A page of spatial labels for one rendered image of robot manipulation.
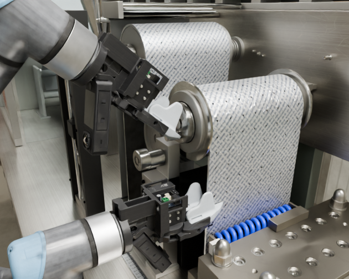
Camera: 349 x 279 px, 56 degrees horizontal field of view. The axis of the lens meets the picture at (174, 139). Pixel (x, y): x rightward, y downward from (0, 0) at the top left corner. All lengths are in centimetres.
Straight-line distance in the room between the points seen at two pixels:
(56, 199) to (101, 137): 61
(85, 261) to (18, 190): 70
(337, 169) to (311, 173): 154
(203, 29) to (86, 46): 44
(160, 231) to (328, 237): 34
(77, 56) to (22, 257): 27
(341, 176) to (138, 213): 198
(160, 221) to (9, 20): 34
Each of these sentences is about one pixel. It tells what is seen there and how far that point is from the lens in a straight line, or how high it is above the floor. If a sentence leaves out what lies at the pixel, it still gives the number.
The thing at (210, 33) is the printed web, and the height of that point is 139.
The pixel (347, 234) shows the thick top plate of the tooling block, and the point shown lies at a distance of 76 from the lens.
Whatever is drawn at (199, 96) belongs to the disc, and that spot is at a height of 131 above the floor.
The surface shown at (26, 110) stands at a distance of 152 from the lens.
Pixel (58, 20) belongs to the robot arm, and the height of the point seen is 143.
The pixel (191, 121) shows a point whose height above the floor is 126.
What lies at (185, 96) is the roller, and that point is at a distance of 58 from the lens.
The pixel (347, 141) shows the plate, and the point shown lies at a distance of 78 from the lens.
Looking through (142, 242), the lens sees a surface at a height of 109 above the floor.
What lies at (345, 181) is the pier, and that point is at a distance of 239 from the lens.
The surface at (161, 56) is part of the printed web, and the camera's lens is 76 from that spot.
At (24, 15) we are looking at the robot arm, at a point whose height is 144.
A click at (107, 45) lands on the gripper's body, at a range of 49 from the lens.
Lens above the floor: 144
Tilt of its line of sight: 22 degrees down
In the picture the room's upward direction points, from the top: straight up
